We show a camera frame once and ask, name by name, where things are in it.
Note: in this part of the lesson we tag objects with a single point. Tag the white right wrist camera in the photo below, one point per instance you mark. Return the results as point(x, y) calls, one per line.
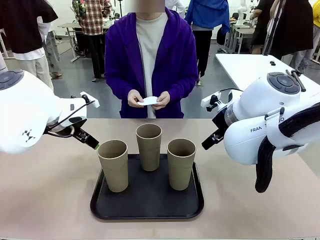
point(211, 99)

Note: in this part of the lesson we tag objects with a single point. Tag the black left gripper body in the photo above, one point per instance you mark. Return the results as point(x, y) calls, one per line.
point(77, 126)

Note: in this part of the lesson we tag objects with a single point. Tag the small black object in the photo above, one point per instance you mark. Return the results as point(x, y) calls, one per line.
point(272, 63)

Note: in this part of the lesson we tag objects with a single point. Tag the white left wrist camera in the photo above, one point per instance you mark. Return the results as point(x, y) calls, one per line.
point(90, 99)

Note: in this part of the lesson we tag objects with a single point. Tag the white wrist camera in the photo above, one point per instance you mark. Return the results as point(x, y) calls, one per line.
point(90, 99)
point(211, 99)

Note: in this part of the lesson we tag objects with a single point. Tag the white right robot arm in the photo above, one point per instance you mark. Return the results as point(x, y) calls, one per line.
point(250, 140)

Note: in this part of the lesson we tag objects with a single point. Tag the person in plaid shirt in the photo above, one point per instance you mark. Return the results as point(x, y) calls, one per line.
point(92, 20)

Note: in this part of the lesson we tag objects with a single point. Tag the person in purple hoodie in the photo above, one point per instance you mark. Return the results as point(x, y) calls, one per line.
point(175, 50)

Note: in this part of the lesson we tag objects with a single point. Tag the person in yellow top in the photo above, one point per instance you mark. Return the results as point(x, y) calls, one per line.
point(317, 12)

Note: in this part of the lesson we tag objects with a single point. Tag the small white background robot arm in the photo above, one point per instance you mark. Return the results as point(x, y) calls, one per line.
point(241, 12)

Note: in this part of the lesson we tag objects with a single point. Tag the tall beige cup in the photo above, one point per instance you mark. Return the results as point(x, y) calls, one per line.
point(181, 172)
point(149, 155)
point(113, 170)

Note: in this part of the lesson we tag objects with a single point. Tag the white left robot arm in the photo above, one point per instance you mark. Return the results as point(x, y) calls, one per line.
point(25, 112)

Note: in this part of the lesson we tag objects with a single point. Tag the white scalloped paper coaster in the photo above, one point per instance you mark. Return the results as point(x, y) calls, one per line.
point(150, 100)

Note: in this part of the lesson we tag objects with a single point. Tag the person black tee white trousers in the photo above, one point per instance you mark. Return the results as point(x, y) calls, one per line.
point(22, 25)

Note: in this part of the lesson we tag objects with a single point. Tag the person in grey trousers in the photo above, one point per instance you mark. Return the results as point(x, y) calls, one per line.
point(52, 55)

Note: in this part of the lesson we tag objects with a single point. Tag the black plastic tray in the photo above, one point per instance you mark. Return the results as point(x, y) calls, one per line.
point(150, 200)

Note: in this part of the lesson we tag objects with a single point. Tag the person in black shirt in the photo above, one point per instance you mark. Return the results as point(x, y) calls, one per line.
point(260, 30)

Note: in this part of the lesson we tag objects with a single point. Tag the black folded tripod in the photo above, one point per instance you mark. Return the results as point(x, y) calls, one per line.
point(297, 80)

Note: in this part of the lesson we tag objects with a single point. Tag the person's right forearm purple sleeve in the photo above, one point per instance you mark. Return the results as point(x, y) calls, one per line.
point(117, 86)

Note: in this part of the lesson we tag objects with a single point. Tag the person in blue jacket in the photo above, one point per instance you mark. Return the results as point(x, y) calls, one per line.
point(207, 12)

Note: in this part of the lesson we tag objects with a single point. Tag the grey background desk row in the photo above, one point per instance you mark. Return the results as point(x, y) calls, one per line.
point(245, 31)

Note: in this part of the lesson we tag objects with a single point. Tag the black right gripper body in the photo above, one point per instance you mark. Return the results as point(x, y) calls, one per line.
point(220, 120)

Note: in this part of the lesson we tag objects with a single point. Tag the white cylindrical appliance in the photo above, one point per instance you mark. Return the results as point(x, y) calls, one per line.
point(2, 63)

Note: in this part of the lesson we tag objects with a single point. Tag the person's left hand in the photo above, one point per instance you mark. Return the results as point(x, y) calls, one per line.
point(163, 100)

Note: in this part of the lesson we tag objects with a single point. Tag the black slanted stand pole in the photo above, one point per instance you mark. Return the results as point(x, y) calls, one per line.
point(272, 30)

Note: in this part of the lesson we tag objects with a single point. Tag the white side table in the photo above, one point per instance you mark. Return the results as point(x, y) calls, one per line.
point(240, 67)

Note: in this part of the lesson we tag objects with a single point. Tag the person's right hand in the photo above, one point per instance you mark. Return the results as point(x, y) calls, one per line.
point(133, 98)

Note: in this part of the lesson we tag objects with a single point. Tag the person's left forearm purple sleeve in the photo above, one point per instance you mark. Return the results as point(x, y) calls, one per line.
point(182, 87)

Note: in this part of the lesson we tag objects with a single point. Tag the black hanging bag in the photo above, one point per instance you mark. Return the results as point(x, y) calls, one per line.
point(221, 36)

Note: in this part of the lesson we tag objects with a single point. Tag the person in black coat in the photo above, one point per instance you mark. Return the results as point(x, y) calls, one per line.
point(295, 30)

